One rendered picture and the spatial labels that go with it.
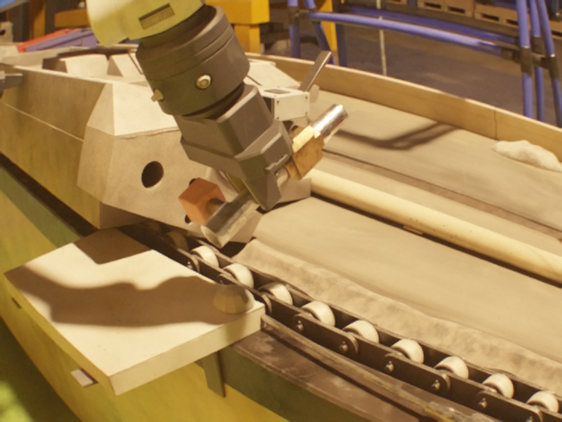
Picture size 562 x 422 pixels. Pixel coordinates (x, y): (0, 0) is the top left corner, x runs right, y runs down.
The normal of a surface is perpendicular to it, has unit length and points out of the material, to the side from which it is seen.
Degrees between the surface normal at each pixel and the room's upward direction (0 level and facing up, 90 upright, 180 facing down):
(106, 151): 71
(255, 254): 55
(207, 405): 90
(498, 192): 0
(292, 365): 0
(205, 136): 115
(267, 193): 90
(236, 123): 90
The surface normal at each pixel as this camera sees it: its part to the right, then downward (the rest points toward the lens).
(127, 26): 0.14, 0.59
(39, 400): -0.04, -0.93
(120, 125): 0.47, -0.62
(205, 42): 0.63, 0.30
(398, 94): -0.74, 0.28
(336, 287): -0.62, -0.33
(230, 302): -0.11, -0.27
